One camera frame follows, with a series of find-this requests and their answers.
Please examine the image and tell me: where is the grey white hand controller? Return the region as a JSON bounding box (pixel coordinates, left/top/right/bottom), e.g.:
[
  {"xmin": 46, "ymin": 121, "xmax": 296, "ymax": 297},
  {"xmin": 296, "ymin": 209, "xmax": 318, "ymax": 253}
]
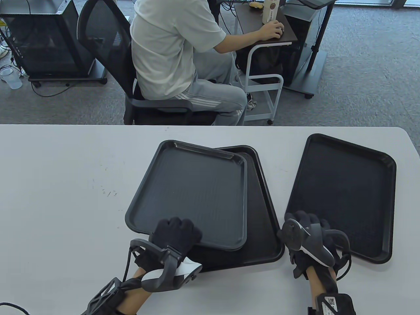
[
  {"xmin": 130, "ymin": 239, "xmax": 203, "ymax": 293},
  {"xmin": 282, "ymin": 218, "xmax": 352, "ymax": 280}
]

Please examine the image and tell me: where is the brown top white side table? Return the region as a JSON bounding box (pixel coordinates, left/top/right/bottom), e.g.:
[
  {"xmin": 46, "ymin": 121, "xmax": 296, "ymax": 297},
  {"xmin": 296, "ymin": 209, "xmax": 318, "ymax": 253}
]
[{"xmin": 233, "ymin": 2, "xmax": 299, "ymax": 125}]

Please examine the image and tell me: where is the person's right forearm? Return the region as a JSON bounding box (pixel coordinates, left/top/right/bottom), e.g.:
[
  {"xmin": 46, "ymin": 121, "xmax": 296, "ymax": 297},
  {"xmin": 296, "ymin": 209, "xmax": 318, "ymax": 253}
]
[{"xmin": 306, "ymin": 265, "xmax": 339, "ymax": 309}]

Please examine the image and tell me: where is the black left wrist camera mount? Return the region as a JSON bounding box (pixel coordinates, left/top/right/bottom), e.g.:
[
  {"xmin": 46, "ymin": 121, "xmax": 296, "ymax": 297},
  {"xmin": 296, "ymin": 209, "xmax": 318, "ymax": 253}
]
[{"xmin": 80, "ymin": 277, "xmax": 132, "ymax": 315}]

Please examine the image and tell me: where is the person's right hand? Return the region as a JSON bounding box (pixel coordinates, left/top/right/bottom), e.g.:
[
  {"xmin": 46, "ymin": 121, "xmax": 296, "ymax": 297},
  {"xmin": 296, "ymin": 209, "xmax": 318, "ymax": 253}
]
[{"xmin": 277, "ymin": 211, "xmax": 339, "ymax": 280}]

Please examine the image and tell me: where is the black computer case on cart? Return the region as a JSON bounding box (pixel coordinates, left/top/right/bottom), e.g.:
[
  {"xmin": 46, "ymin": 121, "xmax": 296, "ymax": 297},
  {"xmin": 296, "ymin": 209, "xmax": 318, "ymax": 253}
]
[{"xmin": 0, "ymin": 0, "xmax": 108, "ymax": 85}]

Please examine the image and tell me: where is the person's left forearm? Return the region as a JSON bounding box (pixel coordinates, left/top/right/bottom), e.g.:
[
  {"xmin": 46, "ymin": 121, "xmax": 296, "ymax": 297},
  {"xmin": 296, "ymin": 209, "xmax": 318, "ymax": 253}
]
[{"xmin": 115, "ymin": 266, "xmax": 155, "ymax": 315}]

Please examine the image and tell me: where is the black right wrist camera band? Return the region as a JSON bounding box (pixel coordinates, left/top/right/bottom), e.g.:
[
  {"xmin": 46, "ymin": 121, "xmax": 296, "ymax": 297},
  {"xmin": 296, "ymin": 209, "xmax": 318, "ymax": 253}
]
[{"xmin": 307, "ymin": 293, "xmax": 357, "ymax": 315}]

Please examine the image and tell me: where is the grey monitor stand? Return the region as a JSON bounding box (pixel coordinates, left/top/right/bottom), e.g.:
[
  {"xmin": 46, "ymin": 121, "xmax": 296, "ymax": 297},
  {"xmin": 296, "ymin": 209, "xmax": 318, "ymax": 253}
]
[{"xmin": 282, "ymin": 0, "xmax": 336, "ymax": 99}]

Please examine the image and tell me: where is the black bag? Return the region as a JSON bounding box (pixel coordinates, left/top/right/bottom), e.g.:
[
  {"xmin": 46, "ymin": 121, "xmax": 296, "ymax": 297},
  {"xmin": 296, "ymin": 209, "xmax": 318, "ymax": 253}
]
[{"xmin": 236, "ymin": 45, "xmax": 301, "ymax": 88}]

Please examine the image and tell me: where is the black plastic tray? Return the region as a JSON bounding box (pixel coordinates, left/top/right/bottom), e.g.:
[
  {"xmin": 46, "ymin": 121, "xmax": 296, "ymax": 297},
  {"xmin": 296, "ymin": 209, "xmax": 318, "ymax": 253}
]
[
  {"xmin": 188, "ymin": 145, "xmax": 285, "ymax": 273},
  {"xmin": 125, "ymin": 140, "xmax": 248, "ymax": 252},
  {"xmin": 285, "ymin": 133, "xmax": 397, "ymax": 264}
]

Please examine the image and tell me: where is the white drink carton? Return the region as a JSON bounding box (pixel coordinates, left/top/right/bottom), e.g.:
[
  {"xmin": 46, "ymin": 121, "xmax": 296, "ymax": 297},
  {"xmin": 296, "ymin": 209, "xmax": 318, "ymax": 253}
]
[{"xmin": 262, "ymin": 0, "xmax": 280, "ymax": 25}]

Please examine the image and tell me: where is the black floor cable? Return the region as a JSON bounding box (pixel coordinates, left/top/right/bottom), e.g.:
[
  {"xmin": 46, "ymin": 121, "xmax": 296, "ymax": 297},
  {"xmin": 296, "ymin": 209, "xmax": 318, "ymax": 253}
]
[{"xmin": 31, "ymin": 80, "xmax": 72, "ymax": 98}]

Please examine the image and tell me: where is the black mesh office chair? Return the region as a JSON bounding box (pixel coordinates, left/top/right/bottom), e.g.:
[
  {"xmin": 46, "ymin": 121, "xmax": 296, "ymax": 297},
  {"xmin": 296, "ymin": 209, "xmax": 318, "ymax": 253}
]
[{"xmin": 77, "ymin": 0, "xmax": 219, "ymax": 126}]

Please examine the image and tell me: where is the clear plastic cup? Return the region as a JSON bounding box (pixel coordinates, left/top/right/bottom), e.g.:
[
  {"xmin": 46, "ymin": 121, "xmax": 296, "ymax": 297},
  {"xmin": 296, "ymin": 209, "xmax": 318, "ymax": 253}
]
[{"xmin": 0, "ymin": 67, "xmax": 23, "ymax": 89}]

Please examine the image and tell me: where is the black padded chair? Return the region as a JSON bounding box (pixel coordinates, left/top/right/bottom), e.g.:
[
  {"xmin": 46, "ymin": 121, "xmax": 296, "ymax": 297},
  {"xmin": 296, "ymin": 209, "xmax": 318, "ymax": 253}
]
[{"xmin": 209, "ymin": 0, "xmax": 220, "ymax": 25}]

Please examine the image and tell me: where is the person's left hand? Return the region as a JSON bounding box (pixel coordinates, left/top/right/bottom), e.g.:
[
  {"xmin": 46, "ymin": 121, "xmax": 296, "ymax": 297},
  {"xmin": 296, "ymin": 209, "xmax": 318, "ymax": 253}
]
[{"xmin": 134, "ymin": 217, "xmax": 203, "ymax": 273}]

